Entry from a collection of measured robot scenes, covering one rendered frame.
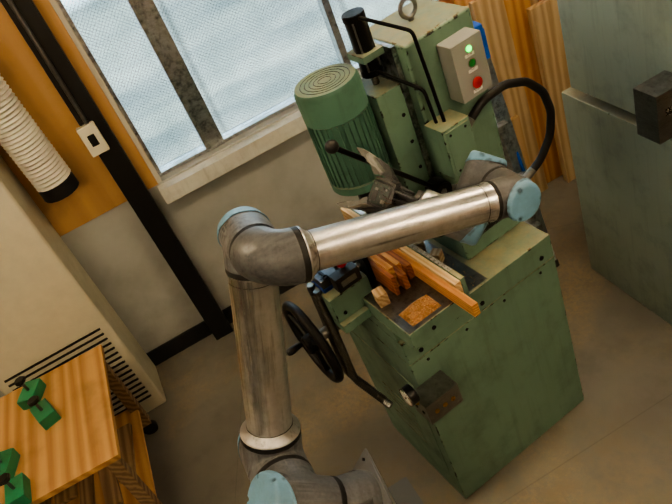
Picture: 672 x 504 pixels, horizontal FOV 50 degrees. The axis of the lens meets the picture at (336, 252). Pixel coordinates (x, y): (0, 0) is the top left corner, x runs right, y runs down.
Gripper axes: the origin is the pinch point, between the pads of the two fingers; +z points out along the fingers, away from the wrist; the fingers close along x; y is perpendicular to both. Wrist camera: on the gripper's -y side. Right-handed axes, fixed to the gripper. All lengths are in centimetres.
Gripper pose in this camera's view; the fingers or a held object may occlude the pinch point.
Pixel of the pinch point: (347, 175)
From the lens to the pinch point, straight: 184.0
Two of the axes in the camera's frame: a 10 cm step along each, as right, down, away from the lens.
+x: -3.3, 9.1, 2.5
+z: -9.0, -3.8, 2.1
